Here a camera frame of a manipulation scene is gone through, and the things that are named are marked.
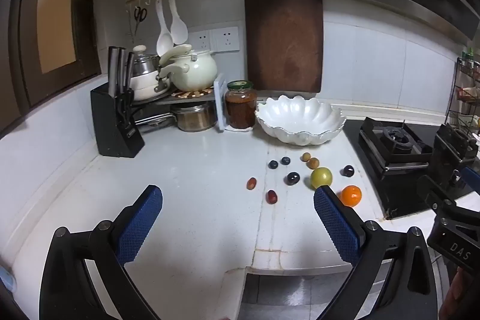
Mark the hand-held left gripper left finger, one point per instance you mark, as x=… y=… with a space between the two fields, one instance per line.
x=138 y=226

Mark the dark wooden cutting board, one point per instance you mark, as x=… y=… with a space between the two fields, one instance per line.
x=283 y=39

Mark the brown window frame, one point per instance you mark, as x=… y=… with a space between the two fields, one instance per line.
x=22 y=42

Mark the steel lid with white knob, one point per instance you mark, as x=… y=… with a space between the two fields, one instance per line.
x=144 y=63

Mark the steel pot with glass lid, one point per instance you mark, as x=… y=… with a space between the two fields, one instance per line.
x=195 y=117

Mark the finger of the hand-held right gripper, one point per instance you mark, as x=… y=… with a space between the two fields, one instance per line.
x=471 y=177
x=431 y=188

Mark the grey spice rack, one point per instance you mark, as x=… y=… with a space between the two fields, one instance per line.
x=220 y=106

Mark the small orange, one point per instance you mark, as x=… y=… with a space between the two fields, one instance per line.
x=351 y=195

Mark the green round jujube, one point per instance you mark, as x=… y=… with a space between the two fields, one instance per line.
x=321 y=177

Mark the person's right hand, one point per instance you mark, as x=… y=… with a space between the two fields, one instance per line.
x=453 y=295

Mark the glass jar with green lid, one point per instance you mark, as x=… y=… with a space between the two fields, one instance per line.
x=240 y=106

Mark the blueberry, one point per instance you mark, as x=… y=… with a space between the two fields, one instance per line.
x=286 y=160
x=273 y=164

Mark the cream ceramic pot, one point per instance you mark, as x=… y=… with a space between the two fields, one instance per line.
x=193 y=70

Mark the black knife block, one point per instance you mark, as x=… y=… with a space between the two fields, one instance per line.
x=112 y=128

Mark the large tan longan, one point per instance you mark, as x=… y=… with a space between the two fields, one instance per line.
x=312 y=163

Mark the wooden trivet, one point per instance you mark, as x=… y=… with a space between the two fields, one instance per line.
x=193 y=93

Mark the black kitchen scissors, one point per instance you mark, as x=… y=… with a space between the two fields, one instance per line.
x=140 y=15

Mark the black gas stove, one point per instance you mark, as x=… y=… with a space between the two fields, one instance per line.
x=397 y=155

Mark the small tan longan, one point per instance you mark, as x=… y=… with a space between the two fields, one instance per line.
x=306 y=156

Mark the dark metal corner shelf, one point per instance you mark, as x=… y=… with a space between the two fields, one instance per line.
x=161 y=102

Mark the white wall socket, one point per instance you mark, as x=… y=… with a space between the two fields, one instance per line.
x=225 y=39
x=199 y=40

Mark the white scalloped ceramic bowl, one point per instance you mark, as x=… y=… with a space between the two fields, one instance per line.
x=300 y=117

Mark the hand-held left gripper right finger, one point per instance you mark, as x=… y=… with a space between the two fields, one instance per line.
x=337 y=226

